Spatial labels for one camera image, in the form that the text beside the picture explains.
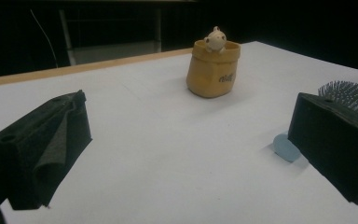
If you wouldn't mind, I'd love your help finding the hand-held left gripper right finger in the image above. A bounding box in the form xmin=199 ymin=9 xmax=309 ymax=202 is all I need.
xmin=287 ymin=91 xmax=358 ymax=206

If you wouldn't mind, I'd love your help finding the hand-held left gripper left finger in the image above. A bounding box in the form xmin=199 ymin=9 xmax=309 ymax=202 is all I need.
xmin=0 ymin=90 xmax=93 ymax=211

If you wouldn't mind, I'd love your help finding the light blue hairbrush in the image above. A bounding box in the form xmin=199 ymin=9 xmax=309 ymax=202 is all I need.
xmin=272 ymin=79 xmax=358 ymax=163

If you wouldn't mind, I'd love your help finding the wooden table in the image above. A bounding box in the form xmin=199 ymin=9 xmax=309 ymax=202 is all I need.
xmin=0 ymin=47 xmax=195 ymax=88

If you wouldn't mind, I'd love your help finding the tan holder with bear figure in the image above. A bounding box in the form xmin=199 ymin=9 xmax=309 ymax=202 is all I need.
xmin=186 ymin=25 xmax=241 ymax=99

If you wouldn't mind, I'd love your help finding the white table sheet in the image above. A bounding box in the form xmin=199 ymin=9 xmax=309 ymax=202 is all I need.
xmin=0 ymin=40 xmax=358 ymax=224

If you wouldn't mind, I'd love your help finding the thin white cable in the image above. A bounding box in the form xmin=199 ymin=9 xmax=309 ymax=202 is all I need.
xmin=29 ymin=8 xmax=60 ymax=69

